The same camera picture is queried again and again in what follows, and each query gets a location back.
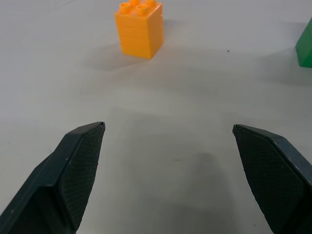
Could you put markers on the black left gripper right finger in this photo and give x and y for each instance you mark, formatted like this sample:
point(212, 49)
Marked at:
point(273, 180)

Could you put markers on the yellow toy building block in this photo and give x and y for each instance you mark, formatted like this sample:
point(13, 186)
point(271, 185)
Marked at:
point(140, 31)

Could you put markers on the green toy brick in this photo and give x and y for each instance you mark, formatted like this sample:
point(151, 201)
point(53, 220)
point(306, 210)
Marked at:
point(305, 46)

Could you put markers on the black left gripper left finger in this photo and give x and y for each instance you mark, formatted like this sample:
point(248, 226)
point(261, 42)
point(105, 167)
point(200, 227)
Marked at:
point(61, 180)

